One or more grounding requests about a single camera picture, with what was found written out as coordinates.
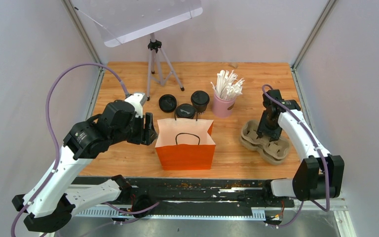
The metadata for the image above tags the bundle of wrapped straws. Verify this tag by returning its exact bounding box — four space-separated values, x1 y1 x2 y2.
210 70 245 101

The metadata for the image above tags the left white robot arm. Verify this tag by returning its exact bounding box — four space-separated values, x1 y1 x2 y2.
12 97 157 233

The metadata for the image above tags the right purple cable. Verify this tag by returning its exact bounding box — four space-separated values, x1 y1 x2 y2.
262 84 331 229

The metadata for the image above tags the white reflector board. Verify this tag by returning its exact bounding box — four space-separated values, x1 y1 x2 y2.
74 0 203 48

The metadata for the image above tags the stack of black lids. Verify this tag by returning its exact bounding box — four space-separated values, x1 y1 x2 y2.
158 94 177 113

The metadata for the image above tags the grey tripod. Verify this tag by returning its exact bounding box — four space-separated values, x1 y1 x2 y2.
146 33 185 101

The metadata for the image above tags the cardboard cup carrier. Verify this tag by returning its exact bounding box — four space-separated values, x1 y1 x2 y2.
239 120 291 159

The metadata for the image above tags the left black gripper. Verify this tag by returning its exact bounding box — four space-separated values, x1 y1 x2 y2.
111 111 160 145

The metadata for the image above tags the orange paper bag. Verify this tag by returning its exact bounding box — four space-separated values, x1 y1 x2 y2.
155 118 216 170

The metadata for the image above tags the pink straw holder cup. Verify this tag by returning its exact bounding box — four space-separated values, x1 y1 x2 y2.
212 93 236 118

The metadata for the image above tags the black cup lid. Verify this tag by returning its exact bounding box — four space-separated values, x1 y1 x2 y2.
190 90 210 106
175 103 197 119

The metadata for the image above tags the black paper coffee cup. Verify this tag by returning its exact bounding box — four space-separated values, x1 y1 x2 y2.
192 102 209 115

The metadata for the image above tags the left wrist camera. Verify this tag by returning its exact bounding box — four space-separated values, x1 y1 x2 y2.
124 92 147 118

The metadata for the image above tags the cardboard cup carrier tray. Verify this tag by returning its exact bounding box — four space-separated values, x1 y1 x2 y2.
239 136 291 165

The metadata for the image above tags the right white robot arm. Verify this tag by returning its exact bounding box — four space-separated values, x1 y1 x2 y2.
256 87 344 206

